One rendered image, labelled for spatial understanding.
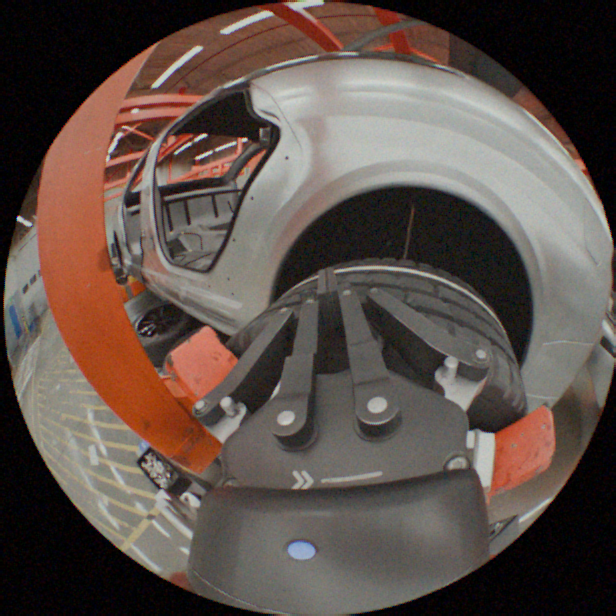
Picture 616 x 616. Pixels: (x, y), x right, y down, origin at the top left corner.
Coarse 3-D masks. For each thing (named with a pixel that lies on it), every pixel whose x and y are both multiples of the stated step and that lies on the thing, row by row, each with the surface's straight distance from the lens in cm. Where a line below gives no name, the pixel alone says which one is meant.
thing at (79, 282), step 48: (96, 96) 49; (96, 144) 41; (48, 192) 41; (96, 192) 38; (48, 240) 39; (96, 240) 37; (48, 288) 39; (96, 288) 38; (96, 336) 40; (96, 384) 44; (144, 384) 47; (144, 432) 55; (192, 432) 65
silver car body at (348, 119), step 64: (320, 64) 61; (384, 64) 57; (448, 64) 195; (192, 128) 200; (256, 128) 224; (320, 128) 46; (384, 128) 43; (448, 128) 44; (512, 128) 54; (128, 192) 239; (192, 192) 281; (256, 192) 56; (320, 192) 43; (512, 192) 46; (576, 192) 68; (128, 256) 229; (192, 256) 201; (256, 256) 56; (576, 256) 64; (576, 320) 73
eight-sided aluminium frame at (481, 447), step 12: (468, 432) 21; (480, 432) 22; (468, 444) 20; (480, 444) 21; (492, 444) 22; (468, 456) 20; (480, 456) 21; (492, 456) 22; (480, 468) 21; (492, 468) 22
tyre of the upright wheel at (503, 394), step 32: (384, 288) 23; (416, 288) 24; (448, 288) 29; (256, 320) 26; (448, 320) 20; (480, 320) 25; (384, 352) 16; (512, 352) 33; (512, 384) 23; (480, 416) 23; (512, 416) 26
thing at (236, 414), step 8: (224, 400) 9; (232, 400) 9; (224, 408) 9; (232, 408) 9; (240, 408) 9; (224, 416) 10; (232, 416) 9; (240, 416) 9; (248, 416) 9; (216, 424) 10; (224, 424) 9; (232, 424) 9; (240, 424) 9; (216, 432) 9; (224, 432) 9; (232, 432) 9; (224, 440) 9
